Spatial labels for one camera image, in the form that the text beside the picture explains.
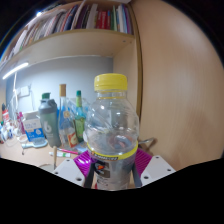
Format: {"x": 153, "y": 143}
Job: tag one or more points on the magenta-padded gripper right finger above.
{"x": 156, "y": 168}

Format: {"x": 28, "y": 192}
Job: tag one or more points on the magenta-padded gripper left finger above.
{"x": 68, "y": 170}

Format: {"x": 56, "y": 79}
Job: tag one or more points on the clear yellow-capped drink bottle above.
{"x": 111, "y": 126}

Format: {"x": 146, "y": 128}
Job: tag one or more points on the pink pen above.
{"x": 70, "y": 151}

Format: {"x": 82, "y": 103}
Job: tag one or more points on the wooden stick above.
{"x": 55, "y": 156}

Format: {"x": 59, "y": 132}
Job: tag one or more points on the clear bottle with yellow top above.
{"x": 66, "y": 130}

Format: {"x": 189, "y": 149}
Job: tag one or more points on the light blue hair brush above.
{"x": 35, "y": 144}

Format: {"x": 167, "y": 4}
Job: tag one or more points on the green glass bottle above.
{"x": 79, "y": 123}

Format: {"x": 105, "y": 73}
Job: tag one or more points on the blue and white box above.
{"x": 33, "y": 130}

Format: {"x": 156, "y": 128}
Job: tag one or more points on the tall green bottle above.
{"x": 45, "y": 96}

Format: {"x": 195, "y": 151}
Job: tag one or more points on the wooden shelf unit with books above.
{"x": 83, "y": 43}

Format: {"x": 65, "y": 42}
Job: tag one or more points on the white ceiling light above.
{"x": 39, "y": 14}

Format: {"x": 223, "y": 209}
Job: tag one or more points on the white wall power socket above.
{"x": 24, "y": 91}

